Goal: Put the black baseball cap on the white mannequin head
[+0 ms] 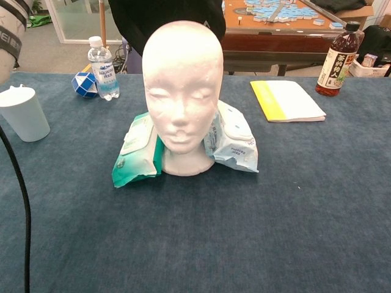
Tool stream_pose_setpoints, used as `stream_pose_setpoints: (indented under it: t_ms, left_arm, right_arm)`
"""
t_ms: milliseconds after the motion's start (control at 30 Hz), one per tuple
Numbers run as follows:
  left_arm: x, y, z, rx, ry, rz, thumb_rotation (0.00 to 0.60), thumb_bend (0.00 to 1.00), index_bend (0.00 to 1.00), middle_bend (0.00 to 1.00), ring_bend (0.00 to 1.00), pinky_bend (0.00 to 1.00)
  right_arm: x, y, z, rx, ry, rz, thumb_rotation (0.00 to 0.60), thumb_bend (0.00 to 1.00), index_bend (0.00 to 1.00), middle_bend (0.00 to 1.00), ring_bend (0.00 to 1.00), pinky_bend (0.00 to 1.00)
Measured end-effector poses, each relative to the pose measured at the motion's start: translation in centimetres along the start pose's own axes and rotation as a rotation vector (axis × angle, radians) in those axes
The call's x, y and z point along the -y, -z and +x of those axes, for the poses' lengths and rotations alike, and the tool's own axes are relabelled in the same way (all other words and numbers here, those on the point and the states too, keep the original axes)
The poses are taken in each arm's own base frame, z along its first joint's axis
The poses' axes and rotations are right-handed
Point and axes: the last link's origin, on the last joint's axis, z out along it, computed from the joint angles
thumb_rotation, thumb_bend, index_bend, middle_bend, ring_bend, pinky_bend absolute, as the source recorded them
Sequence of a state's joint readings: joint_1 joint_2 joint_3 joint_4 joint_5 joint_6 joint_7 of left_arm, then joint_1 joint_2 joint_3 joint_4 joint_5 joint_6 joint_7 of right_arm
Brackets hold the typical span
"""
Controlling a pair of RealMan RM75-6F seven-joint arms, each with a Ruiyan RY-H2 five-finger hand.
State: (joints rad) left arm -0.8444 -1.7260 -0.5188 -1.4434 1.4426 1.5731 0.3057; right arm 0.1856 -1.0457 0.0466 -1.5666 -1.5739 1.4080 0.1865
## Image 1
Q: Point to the white foam mannequin head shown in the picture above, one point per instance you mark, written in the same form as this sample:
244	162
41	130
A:
183	91

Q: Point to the light blue wet wipes pack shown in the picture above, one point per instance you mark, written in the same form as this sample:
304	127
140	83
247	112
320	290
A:
235	146

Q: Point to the green wet wipes pack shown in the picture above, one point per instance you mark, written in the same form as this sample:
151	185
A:
137	152

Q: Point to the blue felt table cover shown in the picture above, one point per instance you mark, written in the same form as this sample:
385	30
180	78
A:
214	229

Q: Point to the yellow white notebook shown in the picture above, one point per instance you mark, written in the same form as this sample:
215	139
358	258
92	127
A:
290	102

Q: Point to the blue grey machine base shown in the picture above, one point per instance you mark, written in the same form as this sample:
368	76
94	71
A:
131	58

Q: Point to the clear water bottle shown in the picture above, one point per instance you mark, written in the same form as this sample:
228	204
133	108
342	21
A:
104	73

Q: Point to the blue white snake puzzle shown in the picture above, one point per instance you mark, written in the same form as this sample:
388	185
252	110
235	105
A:
84	85

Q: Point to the brown mahjong table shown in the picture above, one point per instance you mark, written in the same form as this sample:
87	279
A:
275	42

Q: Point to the wooden pole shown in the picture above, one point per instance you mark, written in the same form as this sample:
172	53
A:
103	24

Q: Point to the dark tea bottle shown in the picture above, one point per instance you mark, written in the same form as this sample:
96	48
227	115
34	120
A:
337	64

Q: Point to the pale blue plastic cup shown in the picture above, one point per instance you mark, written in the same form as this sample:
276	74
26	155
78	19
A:
26	116

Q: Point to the white storage box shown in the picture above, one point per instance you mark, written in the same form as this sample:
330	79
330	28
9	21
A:
372	68

